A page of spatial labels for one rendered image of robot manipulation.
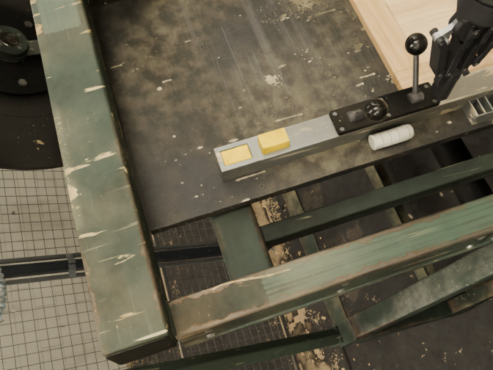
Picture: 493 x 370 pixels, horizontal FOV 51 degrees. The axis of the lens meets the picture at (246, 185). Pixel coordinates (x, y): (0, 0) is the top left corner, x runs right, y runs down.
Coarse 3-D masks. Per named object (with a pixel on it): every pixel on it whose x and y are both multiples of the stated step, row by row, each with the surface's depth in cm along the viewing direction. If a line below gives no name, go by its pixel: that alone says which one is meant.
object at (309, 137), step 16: (464, 80) 98; (480, 80) 98; (448, 96) 97; (464, 96) 97; (416, 112) 96; (432, 112) 98; (288, 128) 95; (304, 128) 95; (320, 128) 95; (368, 128) 95; (384, 128) 97; (240, 144) 94; (256, 144) 94; (304, 144) 93; (320, 144) 94; (336, 144) 96; (256, 160) 92; (272, 160) 94; (288, 160) 96; (224, 176) 93
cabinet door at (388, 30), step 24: (360, 0) 110; (384, 0) 110; (408, 0) 110; (432, 0) 110; (456, 0) 110; (384, 24) 107; (408, 24) 107; (432, 24) 107; (384, 48) 104; (408, 72) 102; (432, 72) 102
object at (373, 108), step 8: (368, 104) 83; (376, 104) 82; (384, 104) 83; (352, 112) 93; (360, 112) 90; (368, 112) 83; (376, 112) 82; (384, 112) 83; (352, 120) 93; (376, 120) 83
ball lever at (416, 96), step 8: (416, 32) 89; (408, 40) 89; (416, 40) 88; (424, 40) 88; (408, 48) 89; (416, 48) 88; (424, 48) 88; (416, 56) 90; (416, 64) 91; (416, 72) 92; (416, 80) 93; (416, 88) 94; (408, 96) 95; (416, 96) 95
